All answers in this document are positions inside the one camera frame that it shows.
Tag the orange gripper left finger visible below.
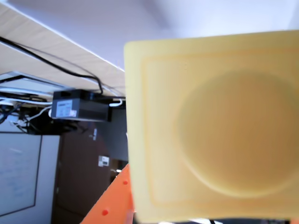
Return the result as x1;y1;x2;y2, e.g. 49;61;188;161
80;163;137;224

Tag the yellow toy brick block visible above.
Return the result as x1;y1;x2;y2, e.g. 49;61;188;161
123;29;299;224

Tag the black power adapter box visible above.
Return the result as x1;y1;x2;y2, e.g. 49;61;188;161
50;89;112;123

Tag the small white label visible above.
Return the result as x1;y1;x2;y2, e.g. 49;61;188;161
98;155;110;167

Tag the whiteboard with grey frame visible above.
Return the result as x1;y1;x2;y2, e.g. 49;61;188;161
0;132;43;218

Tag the white cable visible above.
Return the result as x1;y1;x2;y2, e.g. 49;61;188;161
9;105;53;126

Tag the grey cable tray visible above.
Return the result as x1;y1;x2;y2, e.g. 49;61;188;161
0;70;69;96

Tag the black power cable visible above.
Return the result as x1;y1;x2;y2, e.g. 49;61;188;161
0;36;104;95

